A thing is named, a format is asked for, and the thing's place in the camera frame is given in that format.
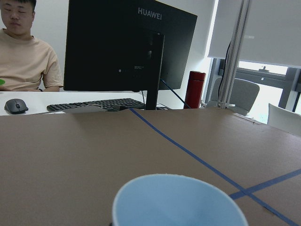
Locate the person in beige shirt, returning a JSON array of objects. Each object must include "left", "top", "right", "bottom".
[{"left": 0, "top": 0, "right": 63, "bottom": 92}]

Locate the black computer mouse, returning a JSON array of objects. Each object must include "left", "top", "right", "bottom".
[{"left": 4, "top": 98, "right": 28, "bottom": 114}]

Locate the aluminium frame post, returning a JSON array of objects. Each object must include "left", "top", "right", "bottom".
[{"left": 217, "top": 0, "right": 252, "bottom": 109}]

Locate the grey office chair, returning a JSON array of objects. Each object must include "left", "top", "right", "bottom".
[{"left": 206, "top": 77, "right": 260, "bottom": 116}]

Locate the brown paper table cover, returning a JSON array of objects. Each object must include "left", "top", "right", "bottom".
[{"left": 0, "top": 109, "right": 301, "bottom": 226}]

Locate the light blue plastic cup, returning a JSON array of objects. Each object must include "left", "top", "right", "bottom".
[{"left": 112, "top": 174, "right": 248, "bottom": 226}]

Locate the black keyboard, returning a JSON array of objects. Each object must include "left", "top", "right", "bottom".
[{"left": 46, "top": 98, "right": 170, "bottom": 112}]

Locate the dark red thermos bottle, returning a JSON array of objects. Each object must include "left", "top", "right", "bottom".
[{"left": 184, "top": 71, "right": 206, "bottom": 109}]

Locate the black computer monitor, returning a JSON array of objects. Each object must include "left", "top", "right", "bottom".
[{"left": 63, "top": 0, "right": 197, "bottom": 110}]

